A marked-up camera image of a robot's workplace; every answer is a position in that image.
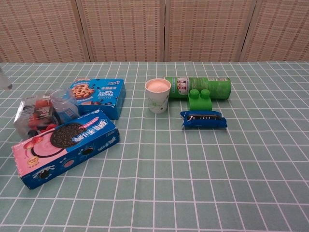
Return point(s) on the green chips can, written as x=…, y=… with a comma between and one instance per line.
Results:
x=207, y=87

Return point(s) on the green toy building block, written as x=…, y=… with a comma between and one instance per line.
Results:
x=200, y=102

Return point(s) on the green grid tablecloth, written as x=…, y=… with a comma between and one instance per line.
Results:
x=193, y=174

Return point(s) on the clear object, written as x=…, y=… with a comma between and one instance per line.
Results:
x=4, y=79

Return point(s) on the pink blue Oreo box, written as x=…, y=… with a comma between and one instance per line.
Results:
x=65, y=149

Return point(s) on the clear plastic bottle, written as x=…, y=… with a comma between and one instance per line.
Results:
x=66, y=106

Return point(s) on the white paper cup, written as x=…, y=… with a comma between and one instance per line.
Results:
x=157, y=99

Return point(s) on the blue Oreo snack pack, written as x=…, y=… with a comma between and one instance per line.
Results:
x=204, y=119

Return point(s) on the blue chocolate chip cookie box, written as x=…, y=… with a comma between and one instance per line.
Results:
x=101, y=96

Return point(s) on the woven bamboo screen panel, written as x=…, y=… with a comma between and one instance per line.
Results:
x=123, y=29
x=41, y=29
x=282, y=29
x=207, y=29

